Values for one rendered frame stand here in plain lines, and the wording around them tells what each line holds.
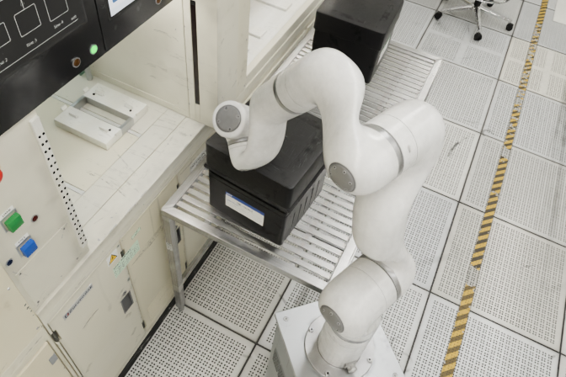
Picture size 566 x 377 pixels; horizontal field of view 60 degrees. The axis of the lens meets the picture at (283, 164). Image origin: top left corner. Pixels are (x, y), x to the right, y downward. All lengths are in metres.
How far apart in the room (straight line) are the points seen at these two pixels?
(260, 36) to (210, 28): 0.66
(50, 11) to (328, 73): 0.50
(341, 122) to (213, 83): 0.84
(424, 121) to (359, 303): 0.40
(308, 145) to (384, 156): 0.68
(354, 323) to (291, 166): 0.50
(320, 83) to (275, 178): 0.55
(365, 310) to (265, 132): 0.41
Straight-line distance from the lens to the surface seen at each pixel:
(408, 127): 0.79
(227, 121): 1.10
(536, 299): 2.71
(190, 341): 2.22
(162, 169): 1.58
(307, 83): 0.83
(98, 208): 1.52
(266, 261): 1.51
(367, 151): 0.73
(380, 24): 2.01
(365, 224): 0.89
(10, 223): 1.11
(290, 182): 1.31
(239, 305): 2.28
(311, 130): 1.45
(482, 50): 3.99
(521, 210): 2.99
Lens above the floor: 2.08
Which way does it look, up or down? 50 degrees down
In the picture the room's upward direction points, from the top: 9 degrees clockwise
